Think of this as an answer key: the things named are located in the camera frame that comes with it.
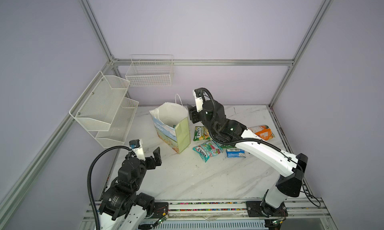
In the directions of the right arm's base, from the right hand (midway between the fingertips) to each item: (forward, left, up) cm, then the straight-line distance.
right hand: (191, 102), depth 67 cm
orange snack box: (+10, -48, -38) cm, 62 cm away
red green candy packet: (-4, -10, -36) cm, 37 cm away
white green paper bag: (+13, +16, -29) cm, 35 cm away
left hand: (-17, +20, -15) cm, 30 cm away
